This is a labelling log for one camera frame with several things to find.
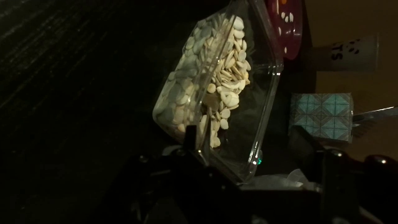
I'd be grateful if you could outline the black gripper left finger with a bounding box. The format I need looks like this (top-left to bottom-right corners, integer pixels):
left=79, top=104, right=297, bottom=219
left=182, top=124, right=206, bottom=164

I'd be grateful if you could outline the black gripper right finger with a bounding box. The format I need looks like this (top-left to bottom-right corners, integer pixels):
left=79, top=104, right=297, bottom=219
left=288, top=126, right=325, bottom=167

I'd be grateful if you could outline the clear rectangular lunchbox with seeds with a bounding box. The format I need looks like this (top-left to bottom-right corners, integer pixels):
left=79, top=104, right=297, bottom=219
left=151, top=0, right=283, bottom=182

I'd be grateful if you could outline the clear round container with tissue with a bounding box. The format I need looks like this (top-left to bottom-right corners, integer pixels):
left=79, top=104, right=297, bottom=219
left=240, top=169, right=320, bottom=192

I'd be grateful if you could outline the patterned tissue box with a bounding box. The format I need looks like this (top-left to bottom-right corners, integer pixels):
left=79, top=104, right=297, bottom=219
left=289, top=93, right=353, bottom=143

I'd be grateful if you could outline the white paper cup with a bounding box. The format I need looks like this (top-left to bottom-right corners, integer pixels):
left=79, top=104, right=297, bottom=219
left=312, top=34, right=379, bottom=71

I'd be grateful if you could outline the purple plate with candies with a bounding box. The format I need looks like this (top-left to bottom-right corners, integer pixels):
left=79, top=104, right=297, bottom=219
left=264, top=0, right=303, bottom=60

